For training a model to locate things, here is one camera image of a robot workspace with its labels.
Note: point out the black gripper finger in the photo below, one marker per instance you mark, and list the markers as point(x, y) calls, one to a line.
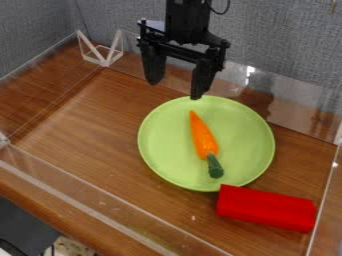
point(204, 75)
point(154, 64)

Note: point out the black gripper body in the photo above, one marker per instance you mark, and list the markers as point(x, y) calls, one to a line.
point(182, 38)

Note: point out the green plastic plate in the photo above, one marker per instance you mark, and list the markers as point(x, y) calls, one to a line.
point(242, 133)

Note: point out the red rectangular block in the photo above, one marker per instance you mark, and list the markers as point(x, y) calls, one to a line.
point(266, 208)

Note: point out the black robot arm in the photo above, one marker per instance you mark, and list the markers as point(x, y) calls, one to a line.
point(190, 9)

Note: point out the orange toy carrot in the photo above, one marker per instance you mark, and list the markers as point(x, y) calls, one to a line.
point(206, 145)

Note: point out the clear acrylic corner bracket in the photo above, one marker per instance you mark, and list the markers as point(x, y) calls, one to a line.
point(101, 54)

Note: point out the clear acrylic enclosure wall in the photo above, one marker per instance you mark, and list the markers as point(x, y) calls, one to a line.
point(71, 167)

